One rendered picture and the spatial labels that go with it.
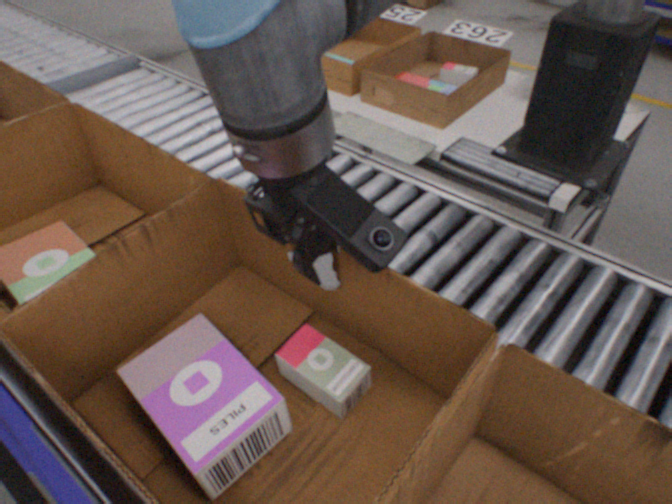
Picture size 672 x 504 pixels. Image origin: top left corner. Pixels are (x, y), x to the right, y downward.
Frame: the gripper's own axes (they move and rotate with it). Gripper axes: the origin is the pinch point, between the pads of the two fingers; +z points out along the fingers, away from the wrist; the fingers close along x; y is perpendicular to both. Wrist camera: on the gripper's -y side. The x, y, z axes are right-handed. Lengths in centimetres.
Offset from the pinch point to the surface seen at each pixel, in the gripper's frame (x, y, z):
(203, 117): -38, 88, 38
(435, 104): -75, 35, 40
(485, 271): -32.9, -2.7, 36.4
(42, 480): 35.5, 11.3, 1.0
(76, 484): 33.6, 8.2, 1.5
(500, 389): 0.0, -20.7, 2.9
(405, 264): -24.9, 10.2, 34.3
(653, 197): -183, -12, 152
